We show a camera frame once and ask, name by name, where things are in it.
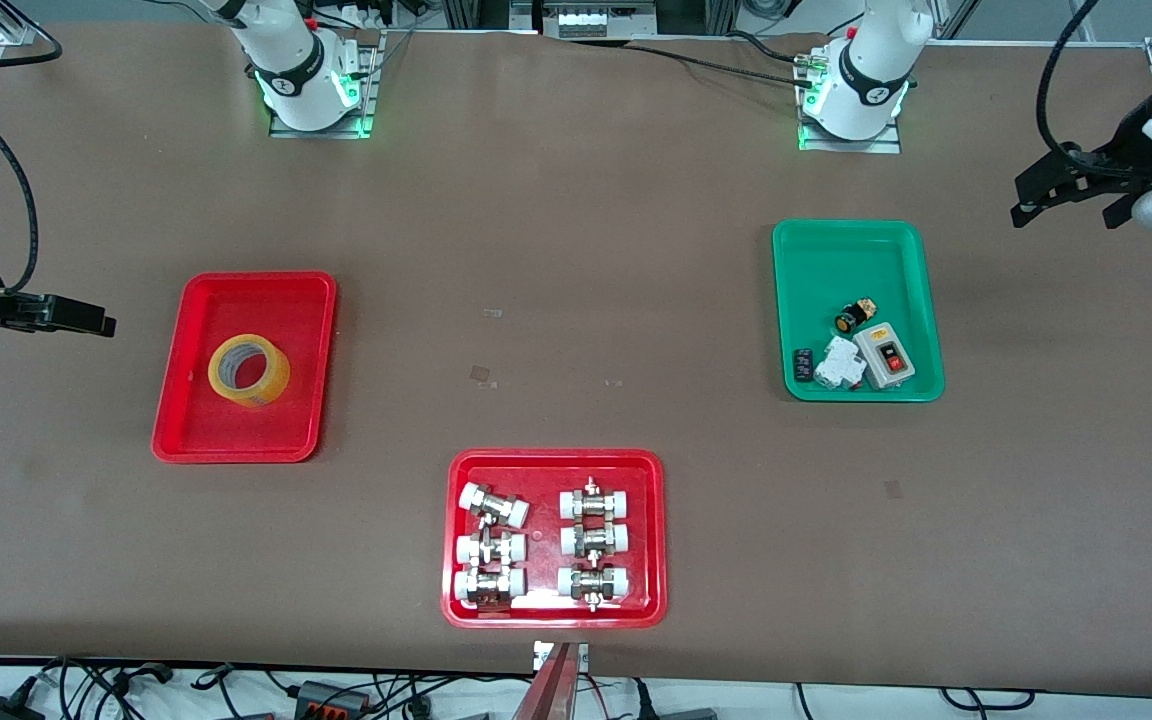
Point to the grey switch box red button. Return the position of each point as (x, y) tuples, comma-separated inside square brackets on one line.
[(886, 357)]

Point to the black yellow push button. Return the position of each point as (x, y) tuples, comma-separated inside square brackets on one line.
[(853, 318)]

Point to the metal fitting with white caps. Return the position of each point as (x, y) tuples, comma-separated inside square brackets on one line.
[(594, 502), (594, 540), (494, 505), (489, 548), (488, 585), (593, 583)]

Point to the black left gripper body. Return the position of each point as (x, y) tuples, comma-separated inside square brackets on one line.
[(1129, 142)]

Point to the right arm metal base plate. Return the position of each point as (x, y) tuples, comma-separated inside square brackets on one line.
[(368, 80)]

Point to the black power adapter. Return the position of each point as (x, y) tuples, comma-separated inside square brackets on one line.
[(1, 708)]

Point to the red tray with fittings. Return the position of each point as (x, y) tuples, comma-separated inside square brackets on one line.
[(546, 540)]

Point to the silver metal bracket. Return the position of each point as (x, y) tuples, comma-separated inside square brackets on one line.
[(581, 657)]

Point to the yellow tape roll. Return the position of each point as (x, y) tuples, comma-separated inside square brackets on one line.
[(276, 385)]

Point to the white circuit breaker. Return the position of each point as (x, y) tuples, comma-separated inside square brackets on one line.
[(839, 365)]

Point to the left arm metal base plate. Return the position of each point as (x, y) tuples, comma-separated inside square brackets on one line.
[(886, 143)]

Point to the empty red plastic tray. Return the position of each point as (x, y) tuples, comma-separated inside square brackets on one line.
[(246, 300)]

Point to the grey power strip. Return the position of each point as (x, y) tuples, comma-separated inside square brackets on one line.
[(604, 22)]

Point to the black connector box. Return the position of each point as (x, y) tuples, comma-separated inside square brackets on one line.
[(331, 697)]

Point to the green plastic tray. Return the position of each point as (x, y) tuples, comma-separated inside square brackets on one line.
[(886, 280)]

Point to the small black relay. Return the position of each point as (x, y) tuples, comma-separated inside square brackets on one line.
[(803, 365)]

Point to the red aluminium profile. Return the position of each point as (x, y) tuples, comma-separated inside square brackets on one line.
[(548, 690)]

